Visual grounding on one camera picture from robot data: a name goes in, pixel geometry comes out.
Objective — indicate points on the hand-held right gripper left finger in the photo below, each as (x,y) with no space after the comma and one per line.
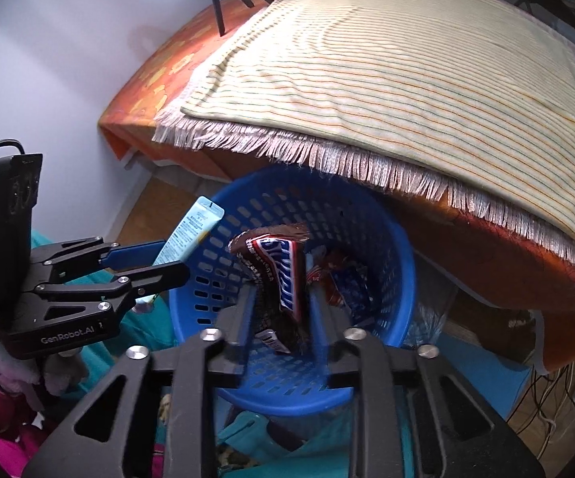
(248,313)

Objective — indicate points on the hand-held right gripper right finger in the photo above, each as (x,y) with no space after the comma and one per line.
(316,321)

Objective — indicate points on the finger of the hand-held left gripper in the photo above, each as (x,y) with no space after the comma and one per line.
(158,276)
(133,254)

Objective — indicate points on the brown chocolate bar wrapper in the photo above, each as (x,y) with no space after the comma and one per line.
(277,269)

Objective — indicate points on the light blue sachet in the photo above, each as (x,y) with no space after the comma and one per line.
(190,229)

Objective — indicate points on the blue plastic basket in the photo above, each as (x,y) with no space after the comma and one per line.
(367,239)

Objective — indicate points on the teal cloth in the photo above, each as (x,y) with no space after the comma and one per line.
(153,331)

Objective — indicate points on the clear plastic bag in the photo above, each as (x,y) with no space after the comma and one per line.
(434,313)

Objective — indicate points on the blue mat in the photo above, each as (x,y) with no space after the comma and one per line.
(476,373)

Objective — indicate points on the yellow striped fringed blanket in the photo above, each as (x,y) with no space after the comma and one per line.
(392,84)

